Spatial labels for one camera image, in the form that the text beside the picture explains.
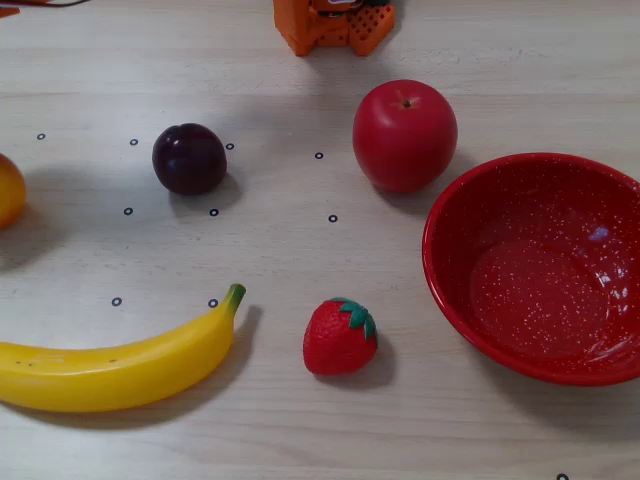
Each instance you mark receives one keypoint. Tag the yellow orange toy peach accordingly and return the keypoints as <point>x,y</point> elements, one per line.
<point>10,195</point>

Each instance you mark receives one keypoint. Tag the orange robot base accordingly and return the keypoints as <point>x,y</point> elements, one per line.
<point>320,30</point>

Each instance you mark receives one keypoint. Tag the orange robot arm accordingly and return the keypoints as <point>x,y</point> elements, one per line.
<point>7,11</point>

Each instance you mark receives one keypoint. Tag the red speckled enamel bowl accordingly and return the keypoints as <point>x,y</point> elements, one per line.
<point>530,300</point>

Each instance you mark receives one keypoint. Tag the red toy strawberry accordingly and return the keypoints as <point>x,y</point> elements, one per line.
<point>335,345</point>

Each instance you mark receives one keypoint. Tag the red toy apple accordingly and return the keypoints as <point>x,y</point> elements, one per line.
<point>405,140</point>

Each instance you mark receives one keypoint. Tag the dark purple toy plum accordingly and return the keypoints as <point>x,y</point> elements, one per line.
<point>189,160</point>

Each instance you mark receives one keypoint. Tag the yellow toy banana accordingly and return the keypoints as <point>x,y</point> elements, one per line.
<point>125,370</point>

